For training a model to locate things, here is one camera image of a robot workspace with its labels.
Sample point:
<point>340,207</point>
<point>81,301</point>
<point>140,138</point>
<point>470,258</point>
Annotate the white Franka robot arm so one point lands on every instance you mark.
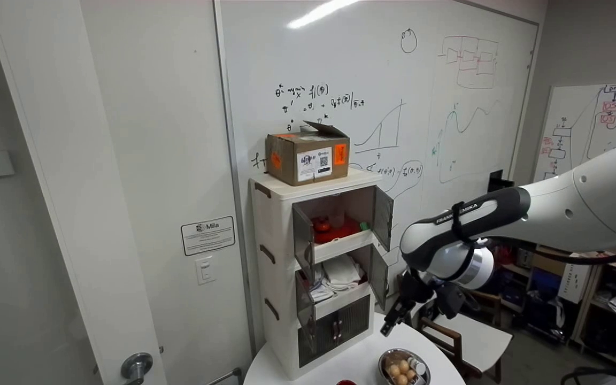
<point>593,200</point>

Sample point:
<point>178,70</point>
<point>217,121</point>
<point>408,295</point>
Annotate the hanging white paper sheet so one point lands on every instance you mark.
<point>575,283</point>

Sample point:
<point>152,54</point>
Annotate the large wall whiteboard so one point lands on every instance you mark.
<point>429,85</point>

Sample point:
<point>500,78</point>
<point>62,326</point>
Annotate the white three-tier storage cabinet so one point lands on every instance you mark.
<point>276,235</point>

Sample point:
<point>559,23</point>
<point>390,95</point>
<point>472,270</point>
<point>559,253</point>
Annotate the white light switch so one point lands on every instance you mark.
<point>206,270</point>

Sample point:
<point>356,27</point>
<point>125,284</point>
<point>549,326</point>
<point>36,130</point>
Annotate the white wall sign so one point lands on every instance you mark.
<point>208,235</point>

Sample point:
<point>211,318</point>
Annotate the small dark red bottle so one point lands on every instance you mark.
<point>337,327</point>

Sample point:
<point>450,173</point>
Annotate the small black box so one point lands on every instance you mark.
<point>500,179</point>

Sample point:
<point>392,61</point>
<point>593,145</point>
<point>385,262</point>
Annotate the white papers pile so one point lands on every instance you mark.
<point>340,271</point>

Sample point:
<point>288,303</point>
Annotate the white framed door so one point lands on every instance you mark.
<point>74,213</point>

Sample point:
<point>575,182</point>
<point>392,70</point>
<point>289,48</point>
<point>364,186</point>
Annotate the dark translucent cabinet door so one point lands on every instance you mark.
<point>317,343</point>
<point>304,300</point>
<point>383,216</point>
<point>303,237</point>
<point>379,270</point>
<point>353,327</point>

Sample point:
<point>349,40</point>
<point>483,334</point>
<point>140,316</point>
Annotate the small whiteboard with diagrams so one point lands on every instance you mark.
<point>578,128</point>

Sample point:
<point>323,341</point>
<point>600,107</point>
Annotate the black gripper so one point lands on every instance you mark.
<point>416,295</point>

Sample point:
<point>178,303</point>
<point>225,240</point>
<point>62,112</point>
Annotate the small green object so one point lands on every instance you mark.
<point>364,225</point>

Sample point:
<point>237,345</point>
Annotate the cardboard box with labels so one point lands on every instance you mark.
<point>288,161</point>

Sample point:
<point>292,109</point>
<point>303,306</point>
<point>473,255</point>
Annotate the small red bowl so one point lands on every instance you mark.
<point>348,382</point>

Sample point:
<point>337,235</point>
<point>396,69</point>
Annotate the cluttered wooden shelf desk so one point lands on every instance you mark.
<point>615,312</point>

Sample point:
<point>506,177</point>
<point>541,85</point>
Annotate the dark wrist camera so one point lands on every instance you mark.
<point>450,300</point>

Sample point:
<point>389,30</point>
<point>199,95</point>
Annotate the red plastic item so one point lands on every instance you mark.
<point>322,229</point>

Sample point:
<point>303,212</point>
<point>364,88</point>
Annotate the bowl of eggs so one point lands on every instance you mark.
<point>405,369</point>

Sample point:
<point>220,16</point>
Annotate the white wooden chair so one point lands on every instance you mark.
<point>476,338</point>

